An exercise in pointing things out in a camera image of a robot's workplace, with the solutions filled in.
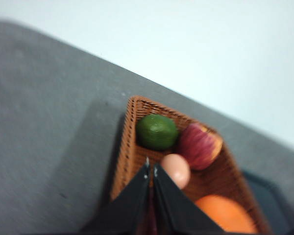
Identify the green lime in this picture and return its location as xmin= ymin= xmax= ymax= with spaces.
xmin=136 ymin=114 xmax=179 ymax=151

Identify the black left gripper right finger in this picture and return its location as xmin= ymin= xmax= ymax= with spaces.
xmin=153 ymin=165 xmax=248 ymax=235

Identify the brown wicker basket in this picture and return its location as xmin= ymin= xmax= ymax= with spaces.
xmin=111 ymin=96 xmax=272 ymax=235

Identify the orange fruit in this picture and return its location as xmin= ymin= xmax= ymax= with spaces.
xmin=195 ymin=194 xmax=257 ymax=234

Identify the beige egg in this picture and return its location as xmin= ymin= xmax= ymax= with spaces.
xmin=161 ymin=153 xmax=191 ymax=189

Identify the dark teal tray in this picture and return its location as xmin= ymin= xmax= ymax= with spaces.
xmin=241 ymin=169 xmax=294 ymax=235

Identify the red apple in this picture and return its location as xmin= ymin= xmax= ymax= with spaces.
xmin=178 ymin=123 xmax=222 ymax=170

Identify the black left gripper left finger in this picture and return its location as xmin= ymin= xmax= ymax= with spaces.
xmin=80 ymin=158 xmax=151 ymax=235

